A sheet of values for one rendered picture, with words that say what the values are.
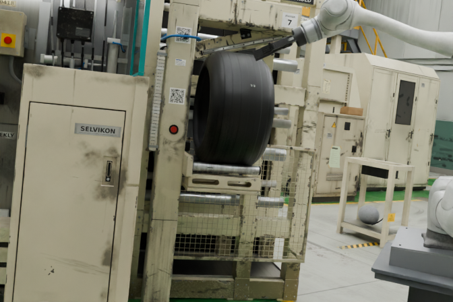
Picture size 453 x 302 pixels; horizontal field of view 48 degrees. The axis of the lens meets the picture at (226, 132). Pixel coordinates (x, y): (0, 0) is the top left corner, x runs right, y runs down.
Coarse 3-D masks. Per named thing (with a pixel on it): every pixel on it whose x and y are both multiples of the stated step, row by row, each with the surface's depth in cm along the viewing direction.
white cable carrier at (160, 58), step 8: (160, 56) 244; (160, 64) 243; (160, 72) 243; (160, 80) 243; (160, 88) 244; (160, 96) 244; (152, 104) 246; (152, 112) 244; (152, 120) 248; (152, 128) 244; (152, 136) 245; (152, 144) 245
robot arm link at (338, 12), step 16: (336, 0) 179; (352, 0) 184; (320, 16) 188; (336, 16) 180; (352, 16) 183; (368, 16) 184; (384, 16) 187; (384, 32) 191; (400, 32) 190; (416, 32) 194; (432, 32) 196; (448, 32) 195; (432, 48) 196; (448, 48) 193
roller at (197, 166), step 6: (198, 162) 243; (204, 162) 244; (210, 162) 245; (192, 168) 242; (198, 168) 242; (204, 168) 243; (210, 168) 243; (216, 168) 244; (222, 168) 245; (228, 168) 246; (234, 168) 246; (240, 168) 247; (246, 168) 248; (252, 168) 249; (258, 168) 250; (246, 174) 249; (252, 174) 249; (258, 174) 250
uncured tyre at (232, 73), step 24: (216, 72) 237; (240, 72) 237; (264, 72) 241; (216, 96) 232; (240, 96) 232; (264, 96) 235; (216, 120) 232; (240, 120) 232; (264, 120) 235; (216, 144) 236; (240, 144) 237; (264, 144) 242
